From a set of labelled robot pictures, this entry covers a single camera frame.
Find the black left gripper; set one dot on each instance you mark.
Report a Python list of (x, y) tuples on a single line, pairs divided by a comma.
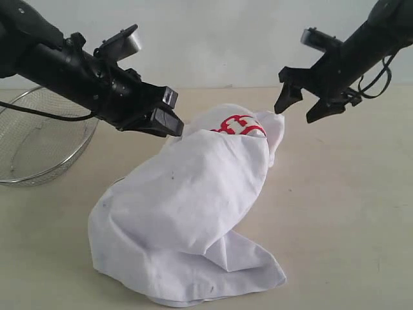
[(126, 102)]

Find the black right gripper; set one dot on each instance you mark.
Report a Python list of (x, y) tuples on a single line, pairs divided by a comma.
[(329, 79)]

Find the white t-shirt red print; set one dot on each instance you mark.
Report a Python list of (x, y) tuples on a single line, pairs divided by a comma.
[(166, 230)]

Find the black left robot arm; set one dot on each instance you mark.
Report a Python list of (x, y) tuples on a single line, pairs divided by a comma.
[(35, 49)]

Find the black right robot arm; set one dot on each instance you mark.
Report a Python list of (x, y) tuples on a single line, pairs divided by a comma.
[(387, 30)]

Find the round metal mesh basket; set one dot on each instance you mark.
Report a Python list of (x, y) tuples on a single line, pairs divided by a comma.
[(35, 149)]

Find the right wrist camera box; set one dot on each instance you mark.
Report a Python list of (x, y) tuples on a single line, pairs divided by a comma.
[(320, 41)]

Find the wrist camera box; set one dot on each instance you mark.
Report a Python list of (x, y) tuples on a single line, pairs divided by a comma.
[(120, 46), (320, 41)]

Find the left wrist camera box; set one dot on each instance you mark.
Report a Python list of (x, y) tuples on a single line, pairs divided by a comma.
[(120, 46)]

